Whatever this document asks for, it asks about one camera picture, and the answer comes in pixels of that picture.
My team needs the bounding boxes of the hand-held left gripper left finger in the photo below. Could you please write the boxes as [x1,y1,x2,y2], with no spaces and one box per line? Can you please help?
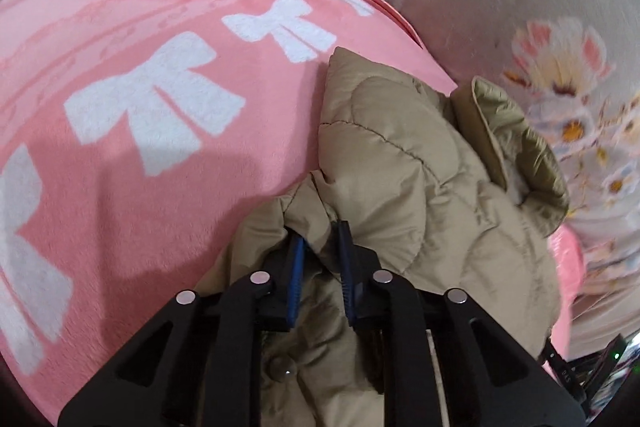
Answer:
[57,232,307,427]

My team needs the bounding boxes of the grey floral bedsheet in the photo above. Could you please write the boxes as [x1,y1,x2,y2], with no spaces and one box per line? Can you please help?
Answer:
[280,0,640,358]

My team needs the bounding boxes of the khaki puffer jacket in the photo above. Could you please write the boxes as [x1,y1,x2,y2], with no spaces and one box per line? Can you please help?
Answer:
[197,47,571,427]

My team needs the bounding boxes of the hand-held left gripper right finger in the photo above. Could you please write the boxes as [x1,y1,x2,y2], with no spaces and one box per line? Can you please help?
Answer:
[332,220,586,427]

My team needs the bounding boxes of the pink blanket with white bows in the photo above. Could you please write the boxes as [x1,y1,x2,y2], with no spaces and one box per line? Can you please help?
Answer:
[0,0,586,425]

